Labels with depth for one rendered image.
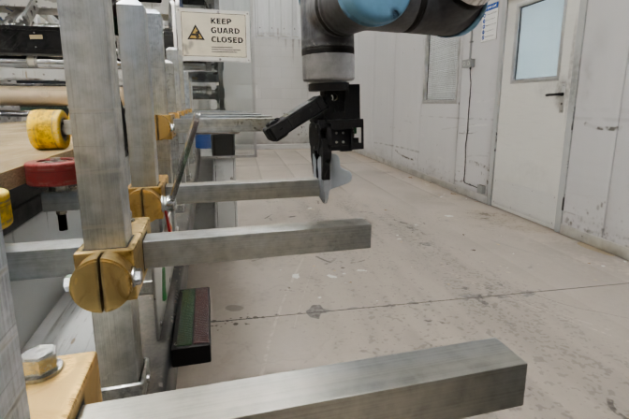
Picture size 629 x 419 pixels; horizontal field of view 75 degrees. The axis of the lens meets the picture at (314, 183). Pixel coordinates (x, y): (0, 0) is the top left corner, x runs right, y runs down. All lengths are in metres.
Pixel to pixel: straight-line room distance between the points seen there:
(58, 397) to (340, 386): 0.15
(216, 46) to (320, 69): 2.29
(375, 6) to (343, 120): 0.20
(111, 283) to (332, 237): 0.23
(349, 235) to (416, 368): 0.24
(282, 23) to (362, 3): 8.94
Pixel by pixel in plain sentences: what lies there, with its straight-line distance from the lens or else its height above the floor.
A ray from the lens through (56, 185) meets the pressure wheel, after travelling 0.71.
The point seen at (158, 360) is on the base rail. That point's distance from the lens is 0.54.
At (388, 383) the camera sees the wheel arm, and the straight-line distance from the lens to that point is 0.26.
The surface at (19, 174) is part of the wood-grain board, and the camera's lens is 0.74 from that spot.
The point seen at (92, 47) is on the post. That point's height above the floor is 1.04.
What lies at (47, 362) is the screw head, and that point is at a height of 0.85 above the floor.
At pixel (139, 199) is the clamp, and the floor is 0.86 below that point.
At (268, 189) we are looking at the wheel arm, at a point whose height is 0.85.
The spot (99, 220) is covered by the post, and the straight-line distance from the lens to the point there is 0.42.
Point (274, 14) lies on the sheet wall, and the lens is 9.51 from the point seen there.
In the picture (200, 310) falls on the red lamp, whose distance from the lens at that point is 0.63.
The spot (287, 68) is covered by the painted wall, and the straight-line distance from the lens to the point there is 9.37.
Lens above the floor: 0.99
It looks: 11 degrees down
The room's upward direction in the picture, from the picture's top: straight up
